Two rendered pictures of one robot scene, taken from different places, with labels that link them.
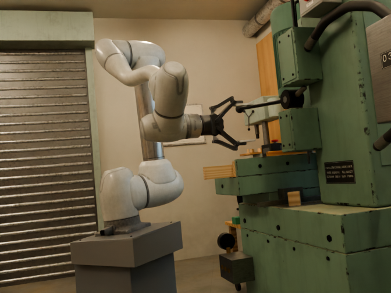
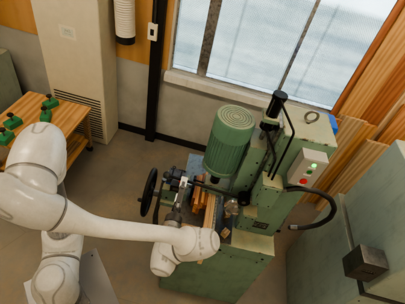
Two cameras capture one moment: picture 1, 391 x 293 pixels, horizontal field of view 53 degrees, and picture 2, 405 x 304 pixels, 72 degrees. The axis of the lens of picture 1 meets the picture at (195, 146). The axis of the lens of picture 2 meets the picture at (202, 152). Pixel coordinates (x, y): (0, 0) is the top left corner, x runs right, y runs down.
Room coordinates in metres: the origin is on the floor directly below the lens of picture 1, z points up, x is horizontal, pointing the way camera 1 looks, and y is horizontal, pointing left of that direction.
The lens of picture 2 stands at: (1.19, 0.57, 2.16)
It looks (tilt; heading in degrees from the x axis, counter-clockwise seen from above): 44 degrees down; 286
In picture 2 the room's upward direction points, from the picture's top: 15 degrees clockwise
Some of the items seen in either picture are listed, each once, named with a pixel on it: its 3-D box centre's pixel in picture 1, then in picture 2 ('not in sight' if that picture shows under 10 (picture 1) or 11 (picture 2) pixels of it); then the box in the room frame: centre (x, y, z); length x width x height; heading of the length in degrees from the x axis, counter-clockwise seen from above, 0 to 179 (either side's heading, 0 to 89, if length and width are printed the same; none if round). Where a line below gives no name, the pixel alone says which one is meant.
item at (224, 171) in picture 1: (281, 165); (207, 211); (1.32, -0.28, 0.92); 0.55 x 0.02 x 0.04; 108
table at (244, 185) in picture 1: (295, 178); (189, 195); (1.45, -0.36, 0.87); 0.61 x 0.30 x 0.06; 108
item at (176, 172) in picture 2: (278, 149); (176, 179); (1.54, -0.33, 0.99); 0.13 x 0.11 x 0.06; 108
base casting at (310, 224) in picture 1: (340, 213); (224, 214); (1.24, -0.43, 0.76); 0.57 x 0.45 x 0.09; 18
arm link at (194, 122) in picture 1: (191, 125); (170, 230); (1.39, 0.01, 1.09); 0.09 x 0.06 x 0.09; 18
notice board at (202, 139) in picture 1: (177, 124); not in sight; (4.33, 0.18, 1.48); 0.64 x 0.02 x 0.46; 105
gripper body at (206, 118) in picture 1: (210, 124); (174, 215); (1.41, -0.06, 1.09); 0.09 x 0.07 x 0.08; 108
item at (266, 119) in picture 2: not in sight; (273, 111); (1.22, -0.44, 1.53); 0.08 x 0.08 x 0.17; 18
